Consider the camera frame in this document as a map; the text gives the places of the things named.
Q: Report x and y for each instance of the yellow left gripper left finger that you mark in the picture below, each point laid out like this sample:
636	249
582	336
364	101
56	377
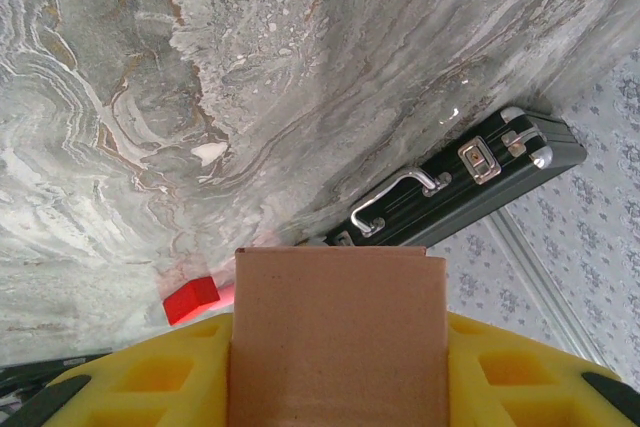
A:
200	397

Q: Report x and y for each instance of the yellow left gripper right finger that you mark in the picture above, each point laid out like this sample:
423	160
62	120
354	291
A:
465	397

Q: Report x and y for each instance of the salmon pink paper box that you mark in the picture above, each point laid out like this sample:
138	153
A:
340	337

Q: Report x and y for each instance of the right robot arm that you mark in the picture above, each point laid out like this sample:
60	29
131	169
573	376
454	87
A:
40	372

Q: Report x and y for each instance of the red block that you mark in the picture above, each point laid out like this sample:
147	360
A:
190	303

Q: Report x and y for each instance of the black metal case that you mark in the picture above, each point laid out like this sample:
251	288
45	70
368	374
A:
450	187

